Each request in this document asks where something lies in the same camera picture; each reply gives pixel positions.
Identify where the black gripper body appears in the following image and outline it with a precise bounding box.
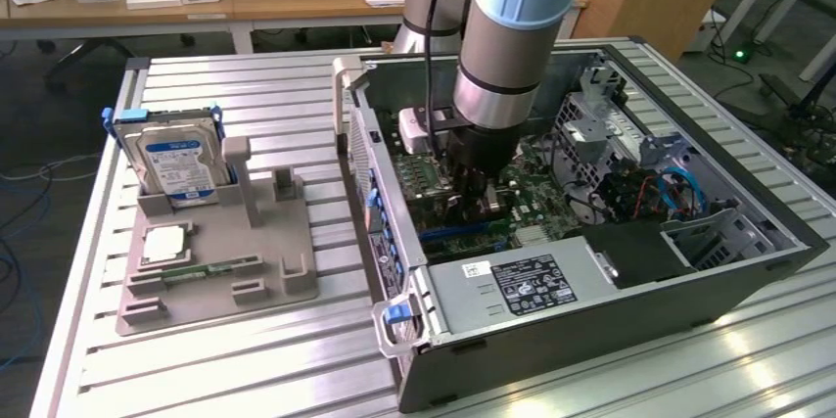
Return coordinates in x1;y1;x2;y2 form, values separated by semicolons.
447;122;526;185

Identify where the green motherboard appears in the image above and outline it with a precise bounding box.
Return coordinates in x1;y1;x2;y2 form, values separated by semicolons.
375;112;576;265

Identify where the blue expansion slot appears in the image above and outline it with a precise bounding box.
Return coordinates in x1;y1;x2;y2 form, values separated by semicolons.
418;222;492;243

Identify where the silver chipset heatsink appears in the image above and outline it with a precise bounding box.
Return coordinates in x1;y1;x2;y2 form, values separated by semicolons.
512;227;551;249

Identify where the blue card retainer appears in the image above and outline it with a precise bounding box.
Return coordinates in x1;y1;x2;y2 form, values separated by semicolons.
363;186;394;267

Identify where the metal drive cage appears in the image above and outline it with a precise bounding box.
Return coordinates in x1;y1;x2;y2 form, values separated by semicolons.
551;89;694;189

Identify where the grey power supply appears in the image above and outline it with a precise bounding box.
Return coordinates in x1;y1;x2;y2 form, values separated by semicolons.
423;236;619;336

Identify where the black plastic shroud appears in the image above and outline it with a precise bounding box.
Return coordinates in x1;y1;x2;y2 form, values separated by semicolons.
580;221;698;290

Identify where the black open PC case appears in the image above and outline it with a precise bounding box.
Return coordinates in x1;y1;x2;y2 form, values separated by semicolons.
331;43;832;414

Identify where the metal disk bay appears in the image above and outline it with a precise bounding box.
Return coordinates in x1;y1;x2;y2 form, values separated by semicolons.
659;207;796;272

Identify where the grey parts rack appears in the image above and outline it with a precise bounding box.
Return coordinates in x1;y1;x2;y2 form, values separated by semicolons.
115;136;322;339

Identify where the white device beside cabinet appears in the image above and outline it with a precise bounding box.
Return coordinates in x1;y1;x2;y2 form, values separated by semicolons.
682;9;728;57

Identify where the green RAM stick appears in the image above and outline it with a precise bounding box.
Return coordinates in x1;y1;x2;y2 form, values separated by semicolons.
160;260;254;285

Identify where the hard disk in blue carrier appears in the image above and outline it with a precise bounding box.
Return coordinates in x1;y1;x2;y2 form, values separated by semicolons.
100;103;231;209

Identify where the silver CPU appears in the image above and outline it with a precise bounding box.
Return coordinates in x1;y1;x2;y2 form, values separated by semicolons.
142;227;188;265

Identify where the black floor stand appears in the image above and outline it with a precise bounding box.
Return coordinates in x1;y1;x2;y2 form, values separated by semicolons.
756;72;836;169

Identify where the wooden desk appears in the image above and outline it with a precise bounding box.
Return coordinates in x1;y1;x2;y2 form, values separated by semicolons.
0;0;590;55

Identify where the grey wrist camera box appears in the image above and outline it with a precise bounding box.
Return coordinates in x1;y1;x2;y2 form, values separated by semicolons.
398;107;450;155

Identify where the blue wire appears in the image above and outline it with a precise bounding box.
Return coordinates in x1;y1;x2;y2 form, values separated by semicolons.
658;167;706;221

